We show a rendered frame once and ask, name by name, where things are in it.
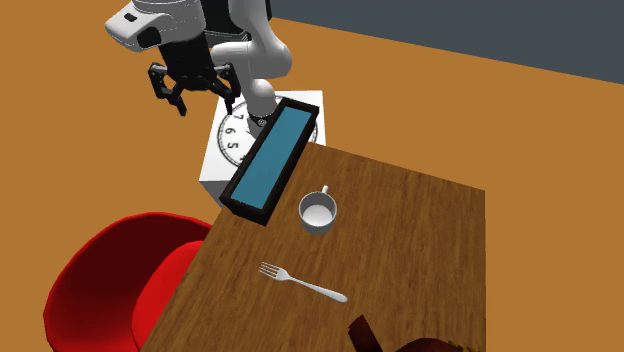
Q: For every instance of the silver fork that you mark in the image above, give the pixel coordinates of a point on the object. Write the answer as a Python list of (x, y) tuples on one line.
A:
[(312, 286)]

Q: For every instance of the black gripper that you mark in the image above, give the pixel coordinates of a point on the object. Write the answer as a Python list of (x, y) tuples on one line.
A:
[(187, 61)]

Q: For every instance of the red shell chair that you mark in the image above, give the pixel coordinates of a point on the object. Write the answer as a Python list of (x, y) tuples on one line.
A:
[(105, 287)]

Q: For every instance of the white mug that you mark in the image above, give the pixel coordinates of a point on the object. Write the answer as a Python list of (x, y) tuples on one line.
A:
[(318, 214)]

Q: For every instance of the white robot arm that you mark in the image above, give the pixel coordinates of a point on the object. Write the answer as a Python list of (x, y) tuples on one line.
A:
[(265, 53)]

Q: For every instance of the dark red chair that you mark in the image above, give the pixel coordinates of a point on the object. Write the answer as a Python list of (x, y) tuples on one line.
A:
[(365, 336)]

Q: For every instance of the white clock-patterned robot stand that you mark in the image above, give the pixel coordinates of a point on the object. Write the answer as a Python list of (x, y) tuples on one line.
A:
[(222, 161)]

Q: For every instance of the long black tray blue inside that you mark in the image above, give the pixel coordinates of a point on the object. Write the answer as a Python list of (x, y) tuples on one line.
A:
[(273, 156)]

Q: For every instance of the brown wooden table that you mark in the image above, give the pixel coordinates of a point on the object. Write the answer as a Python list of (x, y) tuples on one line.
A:
[(404, 234)]

